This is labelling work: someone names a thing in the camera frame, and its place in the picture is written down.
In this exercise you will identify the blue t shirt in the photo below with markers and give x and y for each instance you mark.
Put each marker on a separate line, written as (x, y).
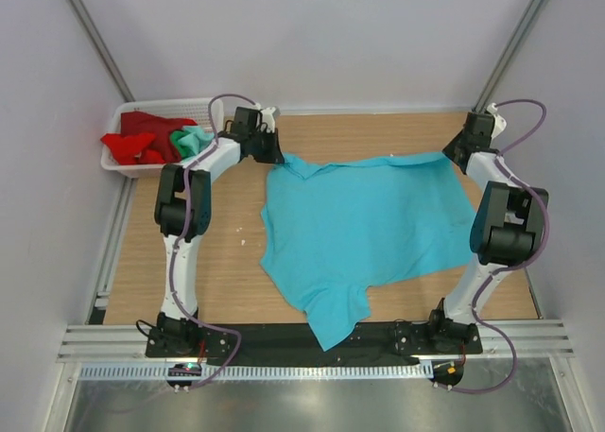
(335, 230)

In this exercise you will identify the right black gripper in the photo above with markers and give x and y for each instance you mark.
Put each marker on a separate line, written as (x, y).
(449, 149)

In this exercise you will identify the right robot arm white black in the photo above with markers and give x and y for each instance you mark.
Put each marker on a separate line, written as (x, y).
(510, 229)

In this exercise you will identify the right aluminium corner post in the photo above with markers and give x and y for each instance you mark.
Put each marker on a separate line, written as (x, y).
(516, 41)

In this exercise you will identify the dark red t shirt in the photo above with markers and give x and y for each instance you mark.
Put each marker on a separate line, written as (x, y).
(141, 122)

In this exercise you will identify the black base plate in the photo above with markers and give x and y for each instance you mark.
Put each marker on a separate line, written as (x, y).
(292, 345)

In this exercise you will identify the left aluminium corner post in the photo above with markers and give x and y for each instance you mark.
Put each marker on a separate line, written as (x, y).
(103, 52)

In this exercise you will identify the grey slotted cable duct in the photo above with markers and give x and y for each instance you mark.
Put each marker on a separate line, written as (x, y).
(172, 371)

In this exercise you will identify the mint green t shirt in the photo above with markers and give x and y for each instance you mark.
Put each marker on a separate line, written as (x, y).
(190, 141)

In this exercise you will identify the aluminium corner post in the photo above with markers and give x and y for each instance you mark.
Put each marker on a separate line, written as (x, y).
(516, 41)
(103, 52)

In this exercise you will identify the white plastic laundry basket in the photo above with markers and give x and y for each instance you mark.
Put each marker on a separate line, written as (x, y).
(205, 112)

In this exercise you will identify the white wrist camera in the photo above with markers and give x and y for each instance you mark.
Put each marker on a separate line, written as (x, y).
(499, 122)
(267, 118)

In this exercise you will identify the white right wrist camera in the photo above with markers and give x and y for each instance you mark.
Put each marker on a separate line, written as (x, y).
(499, 122)

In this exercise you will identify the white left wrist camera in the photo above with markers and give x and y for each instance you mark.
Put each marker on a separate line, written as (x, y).
(267, 118)

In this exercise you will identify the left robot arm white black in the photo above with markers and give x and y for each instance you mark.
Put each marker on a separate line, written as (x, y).
(183, 212)

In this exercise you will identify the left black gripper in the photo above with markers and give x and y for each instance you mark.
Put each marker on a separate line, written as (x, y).
(274, 154)

